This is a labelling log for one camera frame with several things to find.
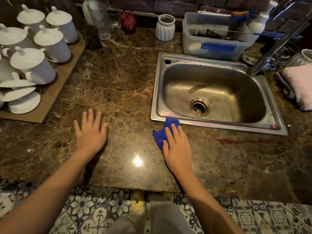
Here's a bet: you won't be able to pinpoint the person's right hand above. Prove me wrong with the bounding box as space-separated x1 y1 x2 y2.
162 123 193 176

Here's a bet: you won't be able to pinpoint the person's left hand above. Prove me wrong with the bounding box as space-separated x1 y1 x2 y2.
74 109 108 157

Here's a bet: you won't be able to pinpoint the blue cleaning cloth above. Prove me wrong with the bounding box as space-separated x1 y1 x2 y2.
153 117 182 152

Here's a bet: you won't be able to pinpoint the person's left forearm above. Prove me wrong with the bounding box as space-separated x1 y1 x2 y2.
0 150 103 234

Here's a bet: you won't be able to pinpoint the person's right forearm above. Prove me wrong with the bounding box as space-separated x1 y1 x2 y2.
171 169 244 234

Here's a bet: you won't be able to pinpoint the brown cardboard sheet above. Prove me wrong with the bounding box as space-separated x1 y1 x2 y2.
0 32 86 124

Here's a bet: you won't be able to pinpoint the white ceramic lid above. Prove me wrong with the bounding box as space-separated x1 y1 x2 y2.
0 72 37 88
2 86 37 102
7 91 41 114

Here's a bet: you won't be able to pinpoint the yellow slipper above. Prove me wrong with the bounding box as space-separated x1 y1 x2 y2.
131 191 147 215

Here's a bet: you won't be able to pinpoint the stainless steel sink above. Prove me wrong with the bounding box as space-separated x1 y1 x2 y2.
150 52 288 136

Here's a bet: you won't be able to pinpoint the person's grey trousers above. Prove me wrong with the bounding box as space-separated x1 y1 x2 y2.
104 200 196 234

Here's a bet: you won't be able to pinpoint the dark tinted glass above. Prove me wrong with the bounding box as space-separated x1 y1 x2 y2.
80 24 103 51

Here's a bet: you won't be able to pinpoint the group of white lidded mugs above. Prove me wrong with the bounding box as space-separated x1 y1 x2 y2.
0 4 78 85

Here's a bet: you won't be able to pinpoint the translucent plastic tub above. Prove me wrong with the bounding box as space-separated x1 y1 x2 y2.
182 12 259 61

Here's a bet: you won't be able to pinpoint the tall clear drinking glass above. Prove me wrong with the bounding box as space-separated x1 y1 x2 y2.
87 1 112 41

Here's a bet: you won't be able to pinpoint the small clear glass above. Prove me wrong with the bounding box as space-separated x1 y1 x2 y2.
107 8 122 31

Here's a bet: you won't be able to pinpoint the red dragon fruit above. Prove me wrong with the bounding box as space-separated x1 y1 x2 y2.
121 11 136 33

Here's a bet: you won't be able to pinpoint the round metal sink strainer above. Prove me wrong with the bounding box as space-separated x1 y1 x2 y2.
242 54 257 65

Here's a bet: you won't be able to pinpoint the white ribbed vase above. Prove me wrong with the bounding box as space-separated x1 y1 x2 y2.
156 14 175 42

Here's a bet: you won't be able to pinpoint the white bottle with green cap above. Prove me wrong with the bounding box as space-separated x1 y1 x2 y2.
82 0 98 26

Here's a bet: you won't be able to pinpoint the white scrubbing brush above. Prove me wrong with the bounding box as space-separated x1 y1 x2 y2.
188 23 230 37

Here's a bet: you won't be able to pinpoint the chrome faucet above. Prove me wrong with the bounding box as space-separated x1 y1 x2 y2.
248 0 312 76

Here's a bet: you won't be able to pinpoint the pink folded towel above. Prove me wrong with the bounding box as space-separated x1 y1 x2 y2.
281 64 312 111

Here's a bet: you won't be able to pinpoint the colourful striped sponge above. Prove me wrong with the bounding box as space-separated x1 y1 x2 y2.
231 11 249 25

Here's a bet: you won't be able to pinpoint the white squeeze bottle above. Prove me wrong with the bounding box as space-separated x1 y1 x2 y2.
248 0 278 35

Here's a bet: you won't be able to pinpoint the ribbed clear glass jar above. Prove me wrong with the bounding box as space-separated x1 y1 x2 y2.
285 49 312 69

